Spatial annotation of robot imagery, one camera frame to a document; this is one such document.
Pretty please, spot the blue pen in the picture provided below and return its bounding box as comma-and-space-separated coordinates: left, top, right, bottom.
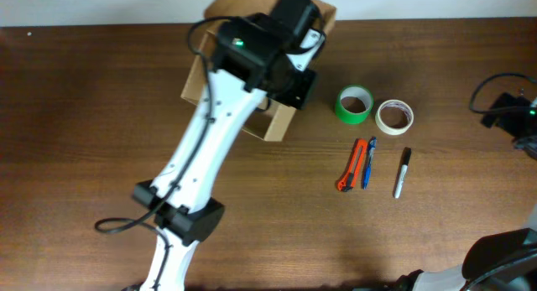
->
362, 137, 377, 190

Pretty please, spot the black white marker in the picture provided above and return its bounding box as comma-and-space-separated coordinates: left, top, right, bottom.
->
394, 148, 412, 199

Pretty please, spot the beige masking tape roll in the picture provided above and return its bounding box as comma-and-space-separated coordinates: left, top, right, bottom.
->
375, 99, 414, 136

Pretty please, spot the green tape roll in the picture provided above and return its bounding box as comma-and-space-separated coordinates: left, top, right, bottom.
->
334, 85, 374, 125

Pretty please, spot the orange utility knife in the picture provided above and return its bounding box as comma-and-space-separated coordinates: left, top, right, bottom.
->
336, 138, 368, 192

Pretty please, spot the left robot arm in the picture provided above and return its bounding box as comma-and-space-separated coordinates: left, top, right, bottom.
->
133, 0, 326, 290

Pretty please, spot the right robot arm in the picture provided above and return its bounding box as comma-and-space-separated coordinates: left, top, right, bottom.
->
393, 93, 536, 291

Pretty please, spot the brown cardboard box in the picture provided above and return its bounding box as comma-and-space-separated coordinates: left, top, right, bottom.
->
181, 0, 336, 142

